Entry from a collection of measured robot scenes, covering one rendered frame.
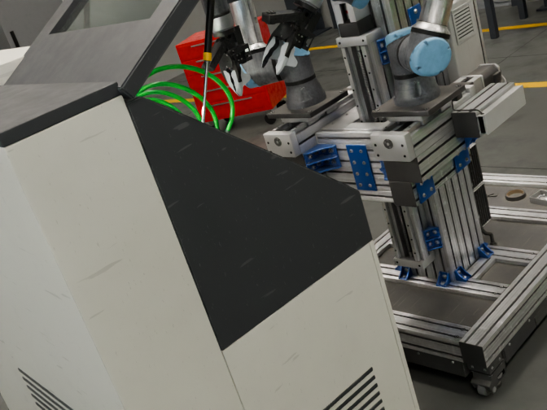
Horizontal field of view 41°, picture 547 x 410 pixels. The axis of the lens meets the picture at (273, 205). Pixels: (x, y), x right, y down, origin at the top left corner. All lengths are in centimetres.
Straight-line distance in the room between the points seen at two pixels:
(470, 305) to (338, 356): 83
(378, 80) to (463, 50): 39
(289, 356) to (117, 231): 63
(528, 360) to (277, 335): 119
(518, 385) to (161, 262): 150
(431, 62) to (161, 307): 107
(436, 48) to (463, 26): 62
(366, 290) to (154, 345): 70
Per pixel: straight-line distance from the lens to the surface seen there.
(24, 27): 873
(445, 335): 268
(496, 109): 251
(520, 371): 284
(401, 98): 241
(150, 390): 179
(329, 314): 208
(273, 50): 216
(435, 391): 282
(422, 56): 223
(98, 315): 166
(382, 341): 228
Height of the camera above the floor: 175
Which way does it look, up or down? 22 degrees down
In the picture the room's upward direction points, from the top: 18 degrees counter-clockwise
